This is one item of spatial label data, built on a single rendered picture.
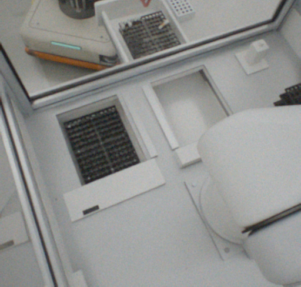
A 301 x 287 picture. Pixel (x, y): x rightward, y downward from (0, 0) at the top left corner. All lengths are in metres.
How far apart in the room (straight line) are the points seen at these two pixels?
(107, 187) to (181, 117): 0.40
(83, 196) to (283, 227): 0.63
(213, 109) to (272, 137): 0.81
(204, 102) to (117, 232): 0.57
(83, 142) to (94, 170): 0.12
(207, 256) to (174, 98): 0.56
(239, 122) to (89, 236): 0.61
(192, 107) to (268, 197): 0.83
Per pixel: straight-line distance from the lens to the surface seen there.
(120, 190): 0.90
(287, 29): 1.29
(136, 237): 0.89
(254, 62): 1.15
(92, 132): 1.06
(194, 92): 1.20
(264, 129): 0.39
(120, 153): 0.99
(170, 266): 0.89
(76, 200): 0.90
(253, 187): 0.37
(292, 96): 1.09
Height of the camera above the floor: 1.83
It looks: 66 degrees down
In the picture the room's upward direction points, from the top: 7 degrees clockwise
